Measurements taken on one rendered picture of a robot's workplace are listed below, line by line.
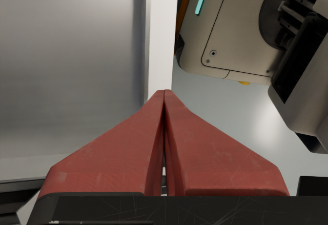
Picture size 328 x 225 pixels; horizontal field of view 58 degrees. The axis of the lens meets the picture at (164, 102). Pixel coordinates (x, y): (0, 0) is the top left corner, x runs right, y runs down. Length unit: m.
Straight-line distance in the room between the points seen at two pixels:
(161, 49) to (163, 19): 0.03
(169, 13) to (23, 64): 0.15
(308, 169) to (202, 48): 1.46
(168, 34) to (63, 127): 0.16
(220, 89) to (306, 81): 0.95
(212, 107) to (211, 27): 0.64
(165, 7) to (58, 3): 0.10
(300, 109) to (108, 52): 0.38
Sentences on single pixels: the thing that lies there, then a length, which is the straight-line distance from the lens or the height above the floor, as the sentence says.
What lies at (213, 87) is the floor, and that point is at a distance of 1.47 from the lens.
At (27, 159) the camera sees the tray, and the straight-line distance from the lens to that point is 0.39.
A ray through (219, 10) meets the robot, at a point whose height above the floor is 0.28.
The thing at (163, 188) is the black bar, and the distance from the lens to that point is 0.42.
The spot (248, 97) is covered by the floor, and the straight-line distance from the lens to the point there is 1.59.
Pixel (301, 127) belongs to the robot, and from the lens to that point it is 0.59.
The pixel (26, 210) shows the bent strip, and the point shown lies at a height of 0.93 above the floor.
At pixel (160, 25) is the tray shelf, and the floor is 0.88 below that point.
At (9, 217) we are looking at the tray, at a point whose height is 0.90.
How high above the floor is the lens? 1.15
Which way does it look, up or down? 52 degrees down
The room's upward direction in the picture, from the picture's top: 164 degrees clockwise
